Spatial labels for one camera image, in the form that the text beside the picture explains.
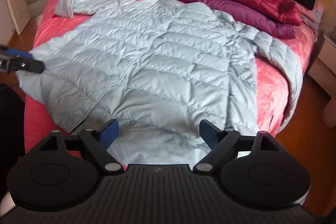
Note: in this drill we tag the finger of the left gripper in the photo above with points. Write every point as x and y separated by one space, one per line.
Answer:
11 63
22 54

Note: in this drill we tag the light blue down jacket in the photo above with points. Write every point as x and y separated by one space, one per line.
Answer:
158 67

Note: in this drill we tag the folded purple down jacket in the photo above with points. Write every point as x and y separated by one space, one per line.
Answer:
250 17

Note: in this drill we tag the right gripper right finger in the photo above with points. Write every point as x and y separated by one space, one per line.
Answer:
222 145

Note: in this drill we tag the white bedside table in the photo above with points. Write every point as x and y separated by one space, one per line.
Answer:
322 67

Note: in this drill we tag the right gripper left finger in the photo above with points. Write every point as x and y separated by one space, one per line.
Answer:
95 144

